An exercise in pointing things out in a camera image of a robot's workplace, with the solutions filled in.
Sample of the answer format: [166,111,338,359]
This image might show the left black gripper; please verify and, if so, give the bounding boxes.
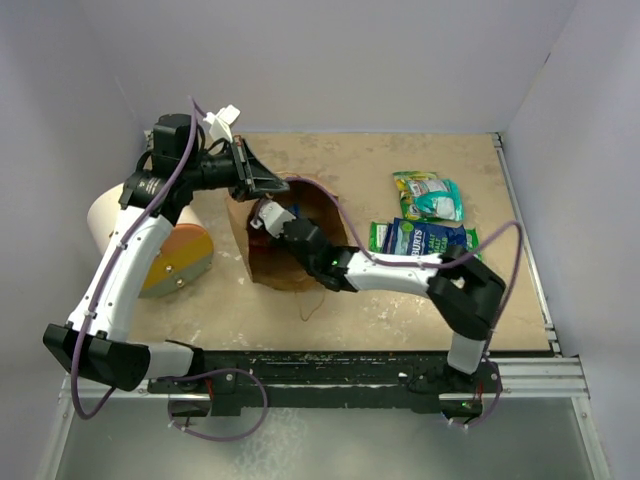
[184,136,289,203]

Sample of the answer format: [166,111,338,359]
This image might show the brown paper bag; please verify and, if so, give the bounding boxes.
[225,172,349,294]

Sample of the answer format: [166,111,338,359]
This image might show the green white chips bag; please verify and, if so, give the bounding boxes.
[369,222,479,254]

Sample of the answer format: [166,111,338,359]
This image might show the green Fox's candy bag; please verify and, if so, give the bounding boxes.
[393,170,438,221]

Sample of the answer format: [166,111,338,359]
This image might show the blue Burts sea salt bag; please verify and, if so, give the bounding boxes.
[383,218,467,256]

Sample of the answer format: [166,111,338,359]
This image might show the teal white snack pack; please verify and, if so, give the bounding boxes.
[414,179,464,222]

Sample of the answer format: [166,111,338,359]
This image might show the pink red snack packet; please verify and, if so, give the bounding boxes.
[249,234,273,249]

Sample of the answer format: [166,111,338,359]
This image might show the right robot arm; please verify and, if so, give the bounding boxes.
[268,218,506,391]

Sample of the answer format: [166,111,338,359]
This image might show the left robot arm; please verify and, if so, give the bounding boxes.
[43,105,289,392]

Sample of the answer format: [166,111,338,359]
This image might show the white roll with orange end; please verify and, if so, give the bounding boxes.
[87,184,214,298]

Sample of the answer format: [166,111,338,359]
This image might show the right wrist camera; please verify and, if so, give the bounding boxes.
[249,198,296,238]

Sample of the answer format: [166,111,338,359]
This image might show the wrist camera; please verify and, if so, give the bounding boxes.
[203,104,241,142]
[249,198,296,238]

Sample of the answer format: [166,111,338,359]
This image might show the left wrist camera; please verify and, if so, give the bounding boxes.
[203,104,241,142]

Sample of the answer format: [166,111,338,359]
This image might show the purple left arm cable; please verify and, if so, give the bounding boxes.
[69,96,206,420]

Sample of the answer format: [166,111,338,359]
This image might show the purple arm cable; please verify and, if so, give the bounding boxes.
[69,96,206,420]
[249,175,524,351]

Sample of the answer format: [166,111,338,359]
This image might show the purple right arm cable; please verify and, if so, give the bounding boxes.
[249,175,524,351]

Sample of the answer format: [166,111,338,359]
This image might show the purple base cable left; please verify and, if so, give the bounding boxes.
[166,369,271,443]

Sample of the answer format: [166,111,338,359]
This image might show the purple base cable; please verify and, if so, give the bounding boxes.
[166,369,271,443]
[447,357,503,431]

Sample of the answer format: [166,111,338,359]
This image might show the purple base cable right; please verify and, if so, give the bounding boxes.
[447,357,503,431]

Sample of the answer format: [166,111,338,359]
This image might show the aluminium table frame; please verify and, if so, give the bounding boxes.
[48,133,612,479]

